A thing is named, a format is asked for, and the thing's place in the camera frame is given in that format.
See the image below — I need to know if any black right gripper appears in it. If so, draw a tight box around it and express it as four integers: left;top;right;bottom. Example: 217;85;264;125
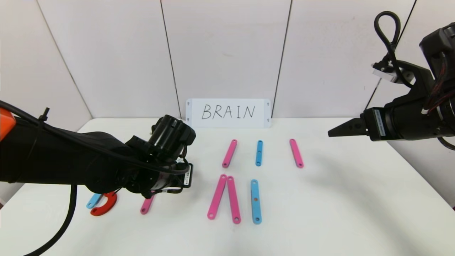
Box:
328;100;435;142

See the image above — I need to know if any pink bar with blue underside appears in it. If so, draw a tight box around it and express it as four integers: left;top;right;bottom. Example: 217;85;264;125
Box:
222;139;238;169

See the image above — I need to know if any long pink bar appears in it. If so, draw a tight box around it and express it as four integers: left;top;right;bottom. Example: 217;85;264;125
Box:
207;174;228;220
227;176;242;225
140;195;155;215

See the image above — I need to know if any white BRAIN sign card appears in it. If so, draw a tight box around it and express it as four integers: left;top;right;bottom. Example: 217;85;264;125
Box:
186;98;271;128

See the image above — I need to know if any short blue bar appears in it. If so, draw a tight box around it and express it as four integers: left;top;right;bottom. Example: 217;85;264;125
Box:
255;140;264;167

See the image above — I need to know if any long blue bar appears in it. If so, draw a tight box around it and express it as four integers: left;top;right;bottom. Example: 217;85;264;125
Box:
250;179;262;225
86;193;103;209

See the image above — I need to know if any large red arc piece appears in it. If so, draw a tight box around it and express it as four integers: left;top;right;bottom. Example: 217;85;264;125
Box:
90;191;118;217

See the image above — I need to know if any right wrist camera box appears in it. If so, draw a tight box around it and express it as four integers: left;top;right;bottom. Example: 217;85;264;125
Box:
372;64;397;83

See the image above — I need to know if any looped black camera cable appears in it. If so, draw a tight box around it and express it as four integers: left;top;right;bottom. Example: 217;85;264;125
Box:
374;11;414;89

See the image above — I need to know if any hanging black right arm cable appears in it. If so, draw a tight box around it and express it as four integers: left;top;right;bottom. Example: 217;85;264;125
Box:
437;137;455;150

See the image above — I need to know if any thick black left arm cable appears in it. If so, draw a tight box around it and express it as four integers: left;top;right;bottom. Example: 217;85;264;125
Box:
21;184;78;256

